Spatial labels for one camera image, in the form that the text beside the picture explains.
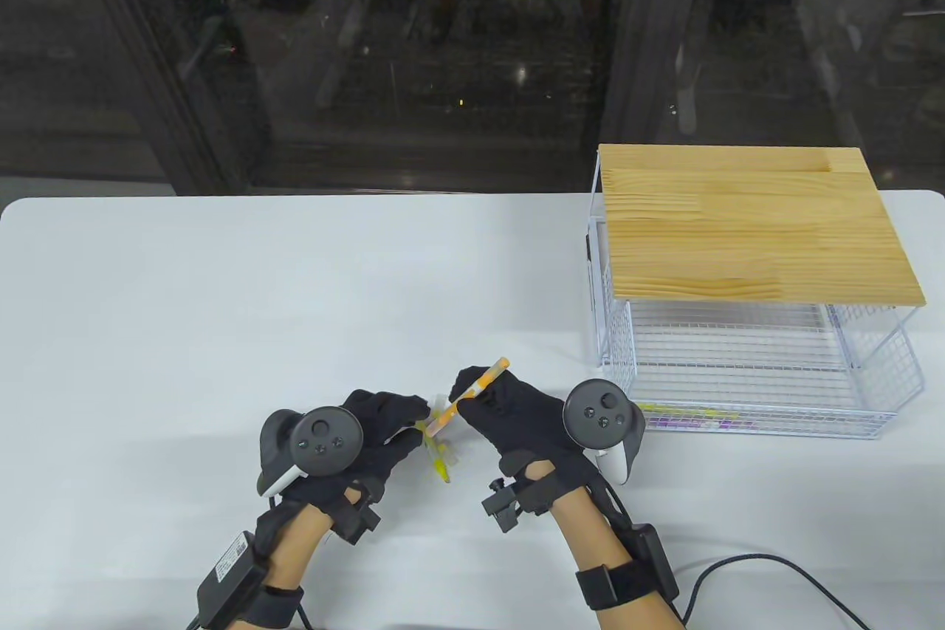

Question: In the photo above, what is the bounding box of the person's right hand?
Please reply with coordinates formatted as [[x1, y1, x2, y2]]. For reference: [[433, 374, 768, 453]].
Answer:
[[448, 366, 617, 533]]

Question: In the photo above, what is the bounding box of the person's left hand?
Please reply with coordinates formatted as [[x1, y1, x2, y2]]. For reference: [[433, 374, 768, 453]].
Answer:
[[258, 388, 430, 546]]

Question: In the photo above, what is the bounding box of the orange double-ended highlighter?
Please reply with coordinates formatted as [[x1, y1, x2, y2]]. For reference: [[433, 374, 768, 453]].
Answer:
[[425, 357, 512, 439]]

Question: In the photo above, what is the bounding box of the cluster of clear highlighter caps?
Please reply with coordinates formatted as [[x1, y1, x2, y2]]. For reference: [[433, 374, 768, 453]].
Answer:
[[427, 394, 460, 470]]

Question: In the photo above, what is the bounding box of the black and white controller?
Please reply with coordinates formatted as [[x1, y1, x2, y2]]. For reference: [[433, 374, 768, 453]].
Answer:
[[563, 379, 645, 487], [258, 405, 364, 498]]

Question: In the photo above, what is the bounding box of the yellow double-ended highlighter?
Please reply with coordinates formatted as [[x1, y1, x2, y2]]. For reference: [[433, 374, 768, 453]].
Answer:
[[415, 422, 453, 485], [639, 404, 739, 416]]

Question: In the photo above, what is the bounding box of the purple double-ended highlighter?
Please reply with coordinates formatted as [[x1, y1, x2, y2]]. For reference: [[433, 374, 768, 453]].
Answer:
[[644, 416, 755, 433]]

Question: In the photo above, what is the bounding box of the white wire drawer rack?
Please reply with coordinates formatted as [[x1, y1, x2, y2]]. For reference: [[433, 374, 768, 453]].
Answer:
[[588, 146, 925, 440]]

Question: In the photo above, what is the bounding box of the person's right forearm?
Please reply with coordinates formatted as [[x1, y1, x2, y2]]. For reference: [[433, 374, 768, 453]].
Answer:
[[550, 488, 684, 630]]

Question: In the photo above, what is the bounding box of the person's left forearm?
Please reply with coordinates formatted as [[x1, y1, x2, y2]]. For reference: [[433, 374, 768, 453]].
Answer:
[[199, 503, 334, 630]]

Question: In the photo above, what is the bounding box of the light wooden board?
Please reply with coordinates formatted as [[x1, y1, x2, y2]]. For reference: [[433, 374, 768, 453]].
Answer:
[[597, 145, 927, 306]]

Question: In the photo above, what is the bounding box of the black wrist strap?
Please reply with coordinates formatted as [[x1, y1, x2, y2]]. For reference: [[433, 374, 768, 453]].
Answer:
[[255, 586, 305, 629], [576, 564, 658, 610]]

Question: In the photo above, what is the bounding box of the black cable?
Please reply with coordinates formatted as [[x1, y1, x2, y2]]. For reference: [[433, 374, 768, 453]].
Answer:
[[679, 554, 876, 630], [185, 604, 312, 630]]

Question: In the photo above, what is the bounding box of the black labelled wrist camera box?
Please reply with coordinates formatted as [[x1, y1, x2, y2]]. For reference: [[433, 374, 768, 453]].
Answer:
[[196, 530, 270, 627]]

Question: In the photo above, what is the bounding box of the dark window frame post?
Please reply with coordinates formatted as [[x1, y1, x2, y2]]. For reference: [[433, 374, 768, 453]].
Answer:
[[63, 0, 274, 195], [598, 0, 709, 147]]

